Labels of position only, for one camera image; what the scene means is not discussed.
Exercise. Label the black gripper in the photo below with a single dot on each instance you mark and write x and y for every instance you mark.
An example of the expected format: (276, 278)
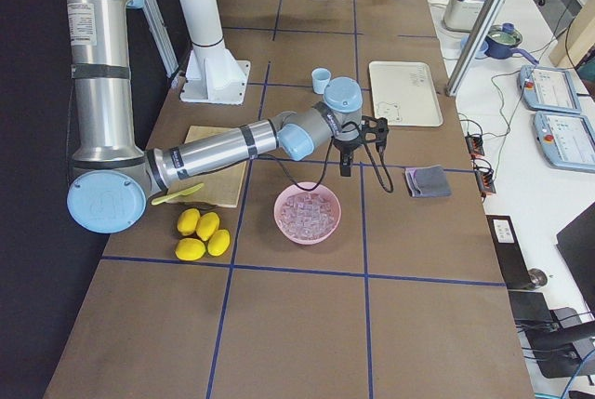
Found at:
(346, 146)

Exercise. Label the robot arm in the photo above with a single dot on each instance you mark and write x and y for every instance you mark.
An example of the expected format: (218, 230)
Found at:
(114, 178)

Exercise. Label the pink bowl of ice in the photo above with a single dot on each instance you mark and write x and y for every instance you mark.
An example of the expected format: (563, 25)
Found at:
(307, 217)

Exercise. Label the light blue plastic cup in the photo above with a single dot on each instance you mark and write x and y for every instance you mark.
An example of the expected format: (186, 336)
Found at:
(320, 78)

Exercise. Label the grey folded cloth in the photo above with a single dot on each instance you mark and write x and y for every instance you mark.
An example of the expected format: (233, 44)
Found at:
(427, 182)

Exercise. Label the cream bear tray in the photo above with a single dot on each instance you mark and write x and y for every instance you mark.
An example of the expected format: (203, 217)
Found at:
(403, 92)

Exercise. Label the cream toaster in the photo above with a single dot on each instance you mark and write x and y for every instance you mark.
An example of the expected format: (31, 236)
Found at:
(460, 15)

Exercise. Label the wooden cutting board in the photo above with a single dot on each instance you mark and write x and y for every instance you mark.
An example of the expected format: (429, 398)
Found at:
(218, 185)

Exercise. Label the yellow lemon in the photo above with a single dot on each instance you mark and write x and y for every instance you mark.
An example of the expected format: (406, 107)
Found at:
(190, 249)
(187, 221)
(207, 225)
(218, 243)

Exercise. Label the blue bowl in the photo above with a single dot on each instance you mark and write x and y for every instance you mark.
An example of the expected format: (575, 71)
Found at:
(481, 53)

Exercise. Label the blue saucepan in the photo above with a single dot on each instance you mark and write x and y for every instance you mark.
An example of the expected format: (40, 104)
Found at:
(504, 40)

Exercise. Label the yellow plastic knife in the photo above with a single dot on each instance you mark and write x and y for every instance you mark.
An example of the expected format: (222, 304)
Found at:
(182, 193)

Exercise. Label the teach pendant far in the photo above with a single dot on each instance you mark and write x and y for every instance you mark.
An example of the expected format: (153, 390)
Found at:
(548, 89)

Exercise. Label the teach pendant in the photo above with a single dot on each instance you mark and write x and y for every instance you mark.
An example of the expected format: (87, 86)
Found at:
(566, 140)
(548, 89)

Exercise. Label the teach pendant near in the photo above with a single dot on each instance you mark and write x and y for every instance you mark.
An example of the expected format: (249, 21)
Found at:
(566, 140)

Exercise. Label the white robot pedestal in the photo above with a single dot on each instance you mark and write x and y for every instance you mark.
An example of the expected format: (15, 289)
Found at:
(213, 74)

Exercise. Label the aluminium frame post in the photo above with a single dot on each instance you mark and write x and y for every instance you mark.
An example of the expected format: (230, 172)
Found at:
(478, 33)

